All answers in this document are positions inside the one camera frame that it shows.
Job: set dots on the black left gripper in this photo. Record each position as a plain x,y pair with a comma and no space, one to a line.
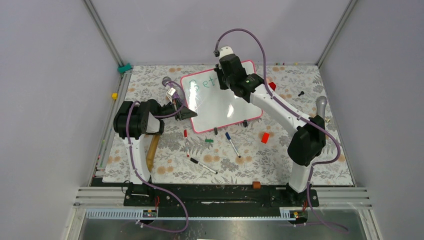
184,113

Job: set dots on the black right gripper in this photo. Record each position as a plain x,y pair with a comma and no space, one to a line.
219,69

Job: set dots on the pink framed whiteboard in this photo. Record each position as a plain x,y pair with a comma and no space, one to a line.
215,108

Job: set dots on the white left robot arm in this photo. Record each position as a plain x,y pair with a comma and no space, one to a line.
134,120

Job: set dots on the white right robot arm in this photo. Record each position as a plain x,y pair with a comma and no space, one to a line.
307,138

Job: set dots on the purple glitter toy microphone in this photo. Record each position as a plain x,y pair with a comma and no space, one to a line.
174,91

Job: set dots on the red hollow block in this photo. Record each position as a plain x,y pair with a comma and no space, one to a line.
272,85

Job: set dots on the black capped marker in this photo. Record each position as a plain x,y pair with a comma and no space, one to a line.
203,166

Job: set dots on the wooden pestle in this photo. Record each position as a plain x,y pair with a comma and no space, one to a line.
150,156

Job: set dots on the blue capped marker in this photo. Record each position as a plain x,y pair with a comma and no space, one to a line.
232,144

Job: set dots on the yellow small cube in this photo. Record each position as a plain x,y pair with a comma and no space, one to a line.
114,96

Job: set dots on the red orange block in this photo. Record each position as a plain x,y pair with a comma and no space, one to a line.
265,137

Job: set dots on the teal corner clamp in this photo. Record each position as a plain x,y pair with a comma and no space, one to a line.
124,68

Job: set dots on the floral patterned mat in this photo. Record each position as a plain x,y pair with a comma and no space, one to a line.
267,163

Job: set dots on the silver toy microphone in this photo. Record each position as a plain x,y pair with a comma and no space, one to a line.
321,104

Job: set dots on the brown small cube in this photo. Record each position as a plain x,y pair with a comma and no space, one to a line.
256,184

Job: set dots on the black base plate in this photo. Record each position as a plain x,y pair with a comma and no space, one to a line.
188,198

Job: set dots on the white slotted cable duct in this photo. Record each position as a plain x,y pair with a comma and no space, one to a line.
150,214

